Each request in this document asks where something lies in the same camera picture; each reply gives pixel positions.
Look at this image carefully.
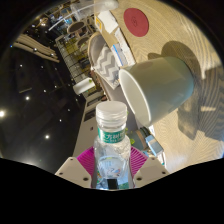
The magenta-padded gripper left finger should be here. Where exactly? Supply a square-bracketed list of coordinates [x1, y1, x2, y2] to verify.
[54, 146, 98, 190]

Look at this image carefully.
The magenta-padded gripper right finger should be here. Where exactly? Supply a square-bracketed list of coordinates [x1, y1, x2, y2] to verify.
[127, 145, 170, 190]

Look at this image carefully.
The clear plastic water bottle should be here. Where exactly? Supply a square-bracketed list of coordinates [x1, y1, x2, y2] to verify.
[93, 100, 132, 191]

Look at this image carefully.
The pale green ceramic mug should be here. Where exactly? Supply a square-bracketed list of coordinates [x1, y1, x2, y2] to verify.
[118, 55, 196, 128]

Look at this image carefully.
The group of ceiling lights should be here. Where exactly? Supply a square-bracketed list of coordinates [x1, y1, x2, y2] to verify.
[0, 46, 68, 141]

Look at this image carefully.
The grey zigzag cushion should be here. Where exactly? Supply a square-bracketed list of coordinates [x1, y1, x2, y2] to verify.
[92, 44, 122, 90]

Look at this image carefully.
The group of dining chairs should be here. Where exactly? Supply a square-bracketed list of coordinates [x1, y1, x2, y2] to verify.
[64, 19, 93, 52]

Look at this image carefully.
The flat round red coaster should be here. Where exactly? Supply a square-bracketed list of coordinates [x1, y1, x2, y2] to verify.
[123, 7, 150, 38]

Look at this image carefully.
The white drinking straw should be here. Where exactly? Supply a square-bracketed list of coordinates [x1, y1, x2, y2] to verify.
[47, 3, 98, 32]

